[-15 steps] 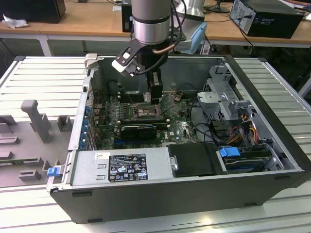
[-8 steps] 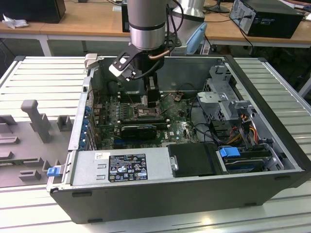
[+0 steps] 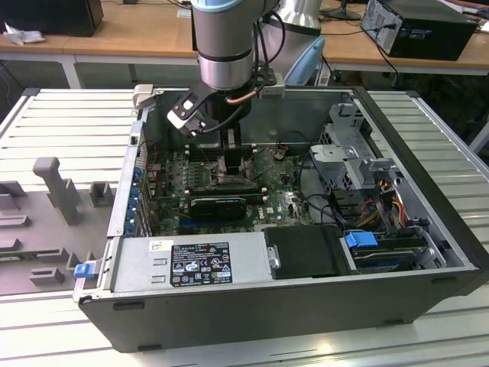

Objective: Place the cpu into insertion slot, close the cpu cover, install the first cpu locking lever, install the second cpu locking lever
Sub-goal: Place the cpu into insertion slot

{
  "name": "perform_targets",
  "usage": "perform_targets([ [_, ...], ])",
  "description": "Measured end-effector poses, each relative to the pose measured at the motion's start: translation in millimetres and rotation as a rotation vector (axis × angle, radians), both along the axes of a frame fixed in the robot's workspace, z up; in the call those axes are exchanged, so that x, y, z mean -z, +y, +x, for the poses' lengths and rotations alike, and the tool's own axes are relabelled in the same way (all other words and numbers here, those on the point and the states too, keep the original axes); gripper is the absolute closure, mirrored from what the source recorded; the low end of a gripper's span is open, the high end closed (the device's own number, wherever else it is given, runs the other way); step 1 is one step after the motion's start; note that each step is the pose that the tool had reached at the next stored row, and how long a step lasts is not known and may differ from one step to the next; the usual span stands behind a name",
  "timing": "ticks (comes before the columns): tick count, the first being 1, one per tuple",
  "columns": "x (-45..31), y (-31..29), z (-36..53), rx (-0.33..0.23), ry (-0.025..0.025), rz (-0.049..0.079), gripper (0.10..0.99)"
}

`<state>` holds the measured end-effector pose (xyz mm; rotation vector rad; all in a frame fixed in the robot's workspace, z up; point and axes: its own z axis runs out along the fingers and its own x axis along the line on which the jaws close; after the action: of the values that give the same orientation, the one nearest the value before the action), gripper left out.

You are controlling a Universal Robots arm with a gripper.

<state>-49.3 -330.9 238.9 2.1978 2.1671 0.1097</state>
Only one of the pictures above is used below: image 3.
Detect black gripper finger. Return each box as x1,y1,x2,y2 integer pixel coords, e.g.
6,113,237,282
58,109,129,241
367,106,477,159
224,128,243,177

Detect thin wire locking lever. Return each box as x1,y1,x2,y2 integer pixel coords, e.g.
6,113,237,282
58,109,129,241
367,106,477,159
248,151,276,184
193,139,213,166

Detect CPU socket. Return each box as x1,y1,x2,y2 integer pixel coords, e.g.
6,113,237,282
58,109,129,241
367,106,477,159
208,159,255,189

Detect black RAM slot bank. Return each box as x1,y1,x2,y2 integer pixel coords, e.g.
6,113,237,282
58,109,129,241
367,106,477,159
184,141,257,162
184,182,267,204

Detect black graphics card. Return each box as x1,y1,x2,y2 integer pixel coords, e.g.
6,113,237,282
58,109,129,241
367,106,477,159
189,196,248,221

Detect green motherboard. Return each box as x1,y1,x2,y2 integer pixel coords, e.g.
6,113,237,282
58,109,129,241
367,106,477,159
147,147,320,237

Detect grey case latch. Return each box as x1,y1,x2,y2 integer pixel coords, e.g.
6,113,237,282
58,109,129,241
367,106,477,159
131,83,165,112

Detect silver drive cage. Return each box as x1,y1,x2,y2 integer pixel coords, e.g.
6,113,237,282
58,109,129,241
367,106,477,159
308,102,406,194

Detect pale blue teach pendant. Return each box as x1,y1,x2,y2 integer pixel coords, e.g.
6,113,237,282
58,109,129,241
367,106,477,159
285,36,326,87

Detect white power strip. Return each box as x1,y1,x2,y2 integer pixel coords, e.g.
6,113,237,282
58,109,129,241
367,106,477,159
315,63,332,87

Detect black plastic shroud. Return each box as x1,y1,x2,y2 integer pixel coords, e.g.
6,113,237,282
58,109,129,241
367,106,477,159
263,225,351,280

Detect wooden desk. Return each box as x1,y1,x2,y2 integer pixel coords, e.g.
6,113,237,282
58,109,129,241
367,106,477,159
319,0,489,91
0,0,199,89

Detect silver power supply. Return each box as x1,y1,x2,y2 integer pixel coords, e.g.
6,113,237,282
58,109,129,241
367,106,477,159
108,233,273,294

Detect hard disk in blue carrier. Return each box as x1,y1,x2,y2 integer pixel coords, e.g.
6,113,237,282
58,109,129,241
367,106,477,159
342,229,427,274

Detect black monitor stand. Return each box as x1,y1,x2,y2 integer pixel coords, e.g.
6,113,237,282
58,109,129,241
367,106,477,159
320,0,362,22

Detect black open PC case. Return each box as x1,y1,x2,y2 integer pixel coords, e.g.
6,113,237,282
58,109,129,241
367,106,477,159
72,83,489,355

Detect large black box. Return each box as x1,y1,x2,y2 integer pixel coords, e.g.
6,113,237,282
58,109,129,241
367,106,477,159
0,0,105,38

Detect grey parts rack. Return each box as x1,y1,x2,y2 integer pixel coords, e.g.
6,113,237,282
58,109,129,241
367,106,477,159
0,156,119,295

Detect white crumpled paper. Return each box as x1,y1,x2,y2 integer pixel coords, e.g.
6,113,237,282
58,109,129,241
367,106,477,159
2,21,47,47

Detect black PC tower with vents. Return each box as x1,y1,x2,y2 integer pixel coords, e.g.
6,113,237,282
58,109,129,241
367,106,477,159
361,0,481,62

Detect black camera cable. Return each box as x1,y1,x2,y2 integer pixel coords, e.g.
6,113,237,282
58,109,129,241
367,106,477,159
196,10,287,135

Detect copper braided cable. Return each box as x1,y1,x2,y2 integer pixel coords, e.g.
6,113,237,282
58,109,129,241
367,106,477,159
225,88,265,105

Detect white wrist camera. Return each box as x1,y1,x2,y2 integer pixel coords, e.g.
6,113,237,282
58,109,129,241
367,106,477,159
167,88,209,138

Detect small silver wrist camera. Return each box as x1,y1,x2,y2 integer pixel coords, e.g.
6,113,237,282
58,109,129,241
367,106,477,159
262,74,287,99

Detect yellow red power wires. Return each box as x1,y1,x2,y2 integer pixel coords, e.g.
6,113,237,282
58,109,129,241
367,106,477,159
357,179,406,230

